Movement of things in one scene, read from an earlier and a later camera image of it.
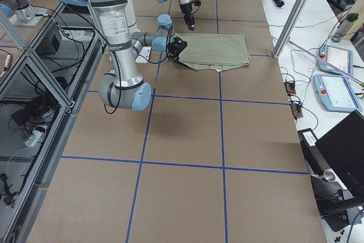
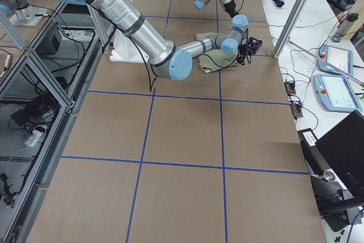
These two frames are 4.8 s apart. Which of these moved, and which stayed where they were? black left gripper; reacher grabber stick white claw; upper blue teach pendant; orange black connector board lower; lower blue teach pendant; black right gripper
Moved: black left gripper; black right gripper
Stayed: reacher grabber stick white claw; orange black connector board lower; lower blue teach pendant; upper blue teach pendant
